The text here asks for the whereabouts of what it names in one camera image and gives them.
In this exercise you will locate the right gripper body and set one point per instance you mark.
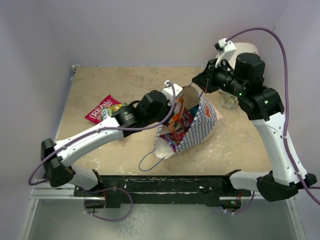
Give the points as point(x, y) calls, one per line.
point(217, 76)

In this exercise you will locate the checkered paper bag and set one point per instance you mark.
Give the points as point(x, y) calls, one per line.
point(193, 124)

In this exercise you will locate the orange snack bag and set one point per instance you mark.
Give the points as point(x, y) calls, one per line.
point(177, 114)

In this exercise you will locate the green Fox's candy bag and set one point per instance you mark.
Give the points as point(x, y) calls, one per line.
point(108, 111)

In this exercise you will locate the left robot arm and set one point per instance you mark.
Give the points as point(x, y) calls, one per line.
point(58, 158)

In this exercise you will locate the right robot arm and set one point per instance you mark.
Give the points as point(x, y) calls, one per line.
point(264, 108)

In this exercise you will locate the clear plastic lid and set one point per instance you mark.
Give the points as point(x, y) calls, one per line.
point(229, 101)

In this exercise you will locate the teal snack packet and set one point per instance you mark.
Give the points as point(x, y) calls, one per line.
point(193, 111)

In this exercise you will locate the white cylindrical container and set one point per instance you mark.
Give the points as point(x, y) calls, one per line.
point(242, 47)

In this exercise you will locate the purple Skittles packet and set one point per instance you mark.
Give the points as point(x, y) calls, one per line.
point(174, 139)

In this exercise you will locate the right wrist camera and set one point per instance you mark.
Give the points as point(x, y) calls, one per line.
point(225, 50)

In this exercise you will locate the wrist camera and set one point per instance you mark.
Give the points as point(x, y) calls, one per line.
point(225, 50)
point(172, 91)

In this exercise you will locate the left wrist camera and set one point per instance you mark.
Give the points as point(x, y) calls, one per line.
point(172, 91)

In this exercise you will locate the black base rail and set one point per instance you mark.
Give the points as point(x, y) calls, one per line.
point(210, 191)

